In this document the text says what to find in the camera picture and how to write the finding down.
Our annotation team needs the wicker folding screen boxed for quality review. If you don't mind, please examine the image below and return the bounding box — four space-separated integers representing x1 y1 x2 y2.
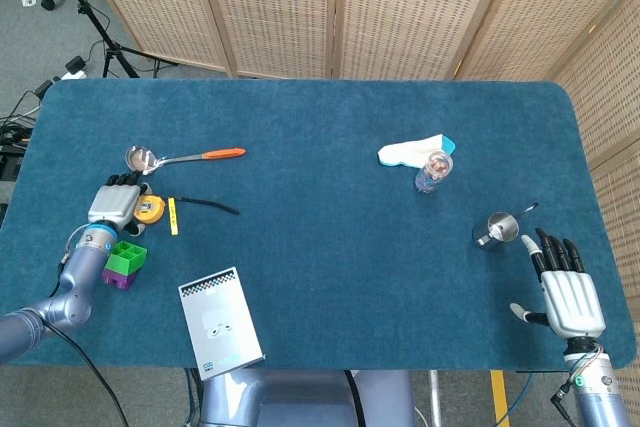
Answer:
74 0 640 427

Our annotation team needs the silver earbuds retail box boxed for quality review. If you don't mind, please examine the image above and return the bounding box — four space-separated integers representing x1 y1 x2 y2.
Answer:
178 267 266 382

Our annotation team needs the yellow tape measure with strap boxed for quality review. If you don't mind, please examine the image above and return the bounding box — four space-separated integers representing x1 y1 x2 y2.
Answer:
132 194 240 237

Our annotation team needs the floor cable bundle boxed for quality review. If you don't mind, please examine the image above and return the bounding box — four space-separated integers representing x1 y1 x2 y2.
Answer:
0 79 56 183

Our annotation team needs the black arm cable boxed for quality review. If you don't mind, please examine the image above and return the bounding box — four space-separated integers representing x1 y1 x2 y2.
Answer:
44 224 131 427
549 346 601 427

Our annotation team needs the green and purple plastic block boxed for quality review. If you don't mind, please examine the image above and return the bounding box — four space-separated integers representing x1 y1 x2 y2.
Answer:
102 240 150 292

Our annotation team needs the metal table leg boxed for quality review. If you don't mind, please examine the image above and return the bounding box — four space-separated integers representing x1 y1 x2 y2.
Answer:
428 370 444 427

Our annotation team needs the black torso cable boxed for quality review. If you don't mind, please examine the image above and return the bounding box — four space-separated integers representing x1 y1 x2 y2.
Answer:
343 370 364 427

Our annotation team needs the blue-grey robot torso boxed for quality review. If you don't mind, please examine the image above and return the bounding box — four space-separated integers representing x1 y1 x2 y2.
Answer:
199 368 416 427

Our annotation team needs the white sock with blue toe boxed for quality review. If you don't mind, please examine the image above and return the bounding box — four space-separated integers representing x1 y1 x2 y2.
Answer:
377 133 459 169

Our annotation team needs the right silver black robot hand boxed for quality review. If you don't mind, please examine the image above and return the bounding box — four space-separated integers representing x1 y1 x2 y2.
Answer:
509 227 607 339

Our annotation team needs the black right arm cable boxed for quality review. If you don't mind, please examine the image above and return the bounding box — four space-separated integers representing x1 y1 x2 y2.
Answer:
549 346 601 427

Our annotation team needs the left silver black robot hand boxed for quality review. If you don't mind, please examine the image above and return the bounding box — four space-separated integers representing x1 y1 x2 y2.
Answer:
87 171 151 237

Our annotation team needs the black tripod stand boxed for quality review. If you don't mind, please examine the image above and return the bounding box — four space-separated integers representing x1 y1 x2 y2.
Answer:
42 0 179 79

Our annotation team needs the small steel pitcher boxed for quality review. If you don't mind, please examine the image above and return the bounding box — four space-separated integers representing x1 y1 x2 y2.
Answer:
472 202 540 251

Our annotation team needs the blue table mat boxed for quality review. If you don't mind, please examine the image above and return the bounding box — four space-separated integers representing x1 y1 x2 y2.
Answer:
0 77 637 372

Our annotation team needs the steel ladle with orange handle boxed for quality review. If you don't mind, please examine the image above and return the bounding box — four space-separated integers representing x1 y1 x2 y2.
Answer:
124 145 247 177

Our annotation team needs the white power strip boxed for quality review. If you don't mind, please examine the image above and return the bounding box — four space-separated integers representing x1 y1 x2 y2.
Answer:
59 56 89 81

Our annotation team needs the clear plastic candy jar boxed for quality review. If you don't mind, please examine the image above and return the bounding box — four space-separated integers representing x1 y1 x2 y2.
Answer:
413 149 454 194

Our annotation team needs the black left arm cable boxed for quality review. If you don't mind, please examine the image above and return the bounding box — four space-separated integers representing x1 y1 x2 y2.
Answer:
44 224 131 427

